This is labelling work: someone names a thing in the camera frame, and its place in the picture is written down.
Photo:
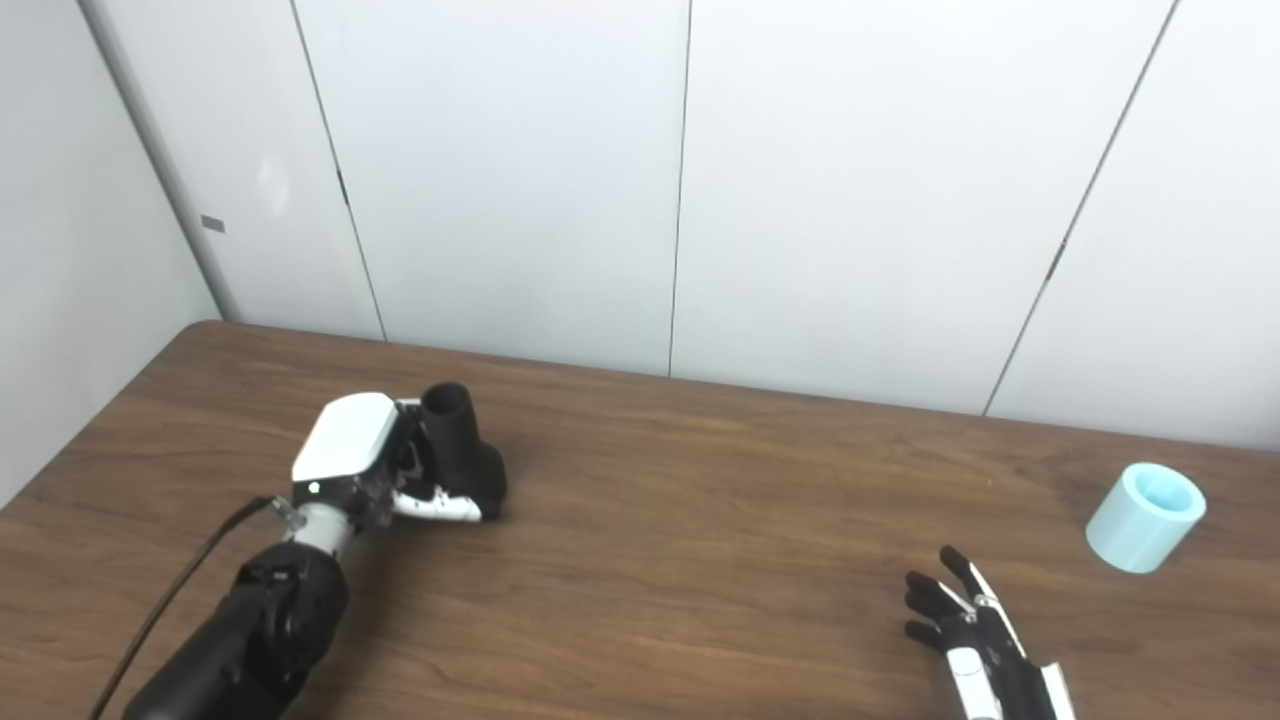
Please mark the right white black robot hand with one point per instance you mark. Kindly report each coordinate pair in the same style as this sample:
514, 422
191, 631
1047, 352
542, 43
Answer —
985, 660

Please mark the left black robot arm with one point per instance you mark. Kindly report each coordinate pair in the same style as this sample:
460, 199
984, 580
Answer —
250, 630

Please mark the black funnel-shaped nozzle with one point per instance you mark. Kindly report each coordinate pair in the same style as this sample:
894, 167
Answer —
462, 450

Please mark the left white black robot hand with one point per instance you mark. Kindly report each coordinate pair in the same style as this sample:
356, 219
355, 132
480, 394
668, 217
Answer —
345, 435

